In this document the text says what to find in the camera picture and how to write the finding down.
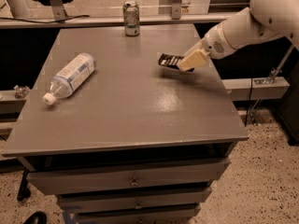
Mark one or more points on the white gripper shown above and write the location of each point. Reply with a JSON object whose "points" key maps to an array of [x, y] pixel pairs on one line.
{"points": [[216, 45]]}

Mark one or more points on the black rxbar chocolate wrapper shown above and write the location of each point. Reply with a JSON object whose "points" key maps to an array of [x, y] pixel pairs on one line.
{"points": [[170, 61]]}

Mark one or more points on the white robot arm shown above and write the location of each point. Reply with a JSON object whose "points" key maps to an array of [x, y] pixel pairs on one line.
{"points": [[262, 21]]}

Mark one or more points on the clear plastic bottle blue label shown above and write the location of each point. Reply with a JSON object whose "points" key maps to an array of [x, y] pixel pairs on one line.
{"points": [[67, 80]]}

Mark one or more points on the green white soda can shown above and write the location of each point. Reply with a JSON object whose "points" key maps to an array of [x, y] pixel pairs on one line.
{"points": [[131, 18]]}

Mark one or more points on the grey drawer cabinet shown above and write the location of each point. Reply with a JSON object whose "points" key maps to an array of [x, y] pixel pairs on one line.
{"points": [[129, 111]]}

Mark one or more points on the bottom grey drawer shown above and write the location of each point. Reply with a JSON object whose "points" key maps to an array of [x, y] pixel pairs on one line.
{"points": [[139, 216]]}

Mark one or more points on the grey drawer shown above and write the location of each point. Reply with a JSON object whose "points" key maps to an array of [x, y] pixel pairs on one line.
{"points": [[129, 176], [134, 200], [139, 216]]}

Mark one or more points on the small clear glass object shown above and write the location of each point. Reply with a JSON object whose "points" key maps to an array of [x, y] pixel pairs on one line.
{"points": [[21, 91]]}

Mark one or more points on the white pipe top left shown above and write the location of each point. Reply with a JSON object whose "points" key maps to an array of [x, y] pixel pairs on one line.
{"points": [[19, 9]]}

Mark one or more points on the top grey drawer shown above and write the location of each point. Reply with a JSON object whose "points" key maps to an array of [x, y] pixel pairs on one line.
{"points": [[129, 176]]}

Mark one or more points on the middle grey drawer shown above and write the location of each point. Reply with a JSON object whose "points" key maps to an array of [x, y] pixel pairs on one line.
{"points": [[134, 200]]}

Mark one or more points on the black cabinet leg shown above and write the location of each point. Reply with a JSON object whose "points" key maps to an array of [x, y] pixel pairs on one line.
{"points": [[24, 191]]}

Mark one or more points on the black shoe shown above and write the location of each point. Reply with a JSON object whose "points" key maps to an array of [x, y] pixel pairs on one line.
{"points": [[36, 218]]}

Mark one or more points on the metal bracket centre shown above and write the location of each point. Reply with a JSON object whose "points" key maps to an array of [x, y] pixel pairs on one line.
{"points": [[176, 9]]}

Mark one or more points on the metal bracket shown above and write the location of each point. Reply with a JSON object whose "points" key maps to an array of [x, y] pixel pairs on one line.
{"points": [[58, 10], [176, 9]]}

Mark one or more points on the metal bracket left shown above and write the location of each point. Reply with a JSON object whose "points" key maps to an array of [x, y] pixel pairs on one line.
{"points": [[58, 10]]}

